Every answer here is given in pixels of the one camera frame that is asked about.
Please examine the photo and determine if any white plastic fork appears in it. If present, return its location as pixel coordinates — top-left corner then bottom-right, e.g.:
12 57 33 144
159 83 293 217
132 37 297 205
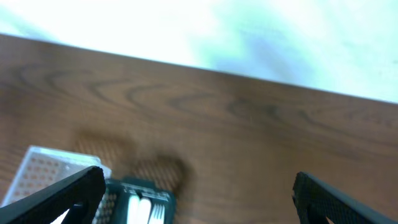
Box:
148 204 165 224

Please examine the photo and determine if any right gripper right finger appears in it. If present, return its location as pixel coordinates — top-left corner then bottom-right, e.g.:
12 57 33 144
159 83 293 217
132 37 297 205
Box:
292 172 395 224

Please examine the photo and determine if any pale blue plastic fork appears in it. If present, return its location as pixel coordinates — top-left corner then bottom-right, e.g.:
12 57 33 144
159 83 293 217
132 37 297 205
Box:
126 195 140 224

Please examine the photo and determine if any clear plastic basket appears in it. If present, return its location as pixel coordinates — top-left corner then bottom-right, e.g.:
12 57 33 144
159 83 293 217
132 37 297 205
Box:
1 146 111 223

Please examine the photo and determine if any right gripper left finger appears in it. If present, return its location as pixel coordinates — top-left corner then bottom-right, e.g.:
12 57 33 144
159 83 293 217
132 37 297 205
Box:
1 166 106 223

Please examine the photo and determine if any pink plastic fork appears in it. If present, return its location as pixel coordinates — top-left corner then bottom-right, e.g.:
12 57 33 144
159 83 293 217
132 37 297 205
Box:
135 198 152 224

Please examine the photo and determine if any dark green plastic basket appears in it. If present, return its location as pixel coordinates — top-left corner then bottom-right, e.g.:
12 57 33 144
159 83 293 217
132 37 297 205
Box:
92 177 176 224

